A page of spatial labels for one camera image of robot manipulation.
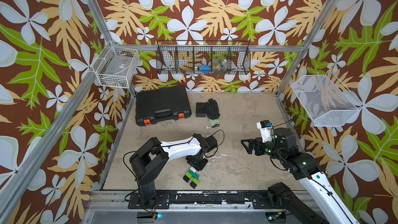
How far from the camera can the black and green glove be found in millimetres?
1036

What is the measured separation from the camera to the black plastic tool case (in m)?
1.00

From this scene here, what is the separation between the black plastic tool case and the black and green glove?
0.13 metres
